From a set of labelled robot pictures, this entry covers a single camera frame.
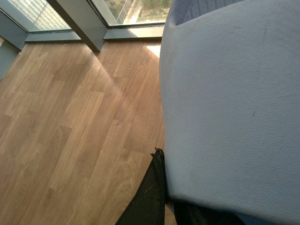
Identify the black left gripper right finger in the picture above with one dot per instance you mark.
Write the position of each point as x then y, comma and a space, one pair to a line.
188, 214

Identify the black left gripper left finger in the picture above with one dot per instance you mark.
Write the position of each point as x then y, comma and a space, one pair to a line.
147, 207

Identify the light blue slide slipper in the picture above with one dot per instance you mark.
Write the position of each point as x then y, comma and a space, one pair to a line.
230, 86

